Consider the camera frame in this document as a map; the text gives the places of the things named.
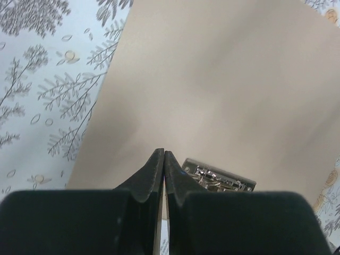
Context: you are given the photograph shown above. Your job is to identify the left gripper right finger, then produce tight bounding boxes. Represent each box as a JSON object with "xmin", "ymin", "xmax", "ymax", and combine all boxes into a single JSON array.
[{"xmin": 164, "ymin": 151, "xmax": 331, "ymax": 254}]

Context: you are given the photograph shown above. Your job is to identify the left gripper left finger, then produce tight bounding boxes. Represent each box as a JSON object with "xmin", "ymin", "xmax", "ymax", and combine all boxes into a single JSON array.
[{"xmin": 1, "ymin": 149, "xmax": 164, "ymax": 254}]

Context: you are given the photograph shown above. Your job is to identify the metal folder clip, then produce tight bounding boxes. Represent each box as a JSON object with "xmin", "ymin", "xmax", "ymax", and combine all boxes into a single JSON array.
[{"xmin": 182, "ymin": 158, "xmax": 257, "ymax": 192}]

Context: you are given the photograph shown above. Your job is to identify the brown cardboard folder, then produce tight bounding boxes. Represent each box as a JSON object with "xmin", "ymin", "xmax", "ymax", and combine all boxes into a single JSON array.
[{"xmin": 67, "ymin": 1, "xmax": 339, "ymax": 219}]

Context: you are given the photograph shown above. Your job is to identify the floral table mat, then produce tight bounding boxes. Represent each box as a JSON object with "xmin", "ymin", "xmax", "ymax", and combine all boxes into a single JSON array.
[{"xmin": 1, "ymin": 1, "xmax": 339, "ymax": 254}]

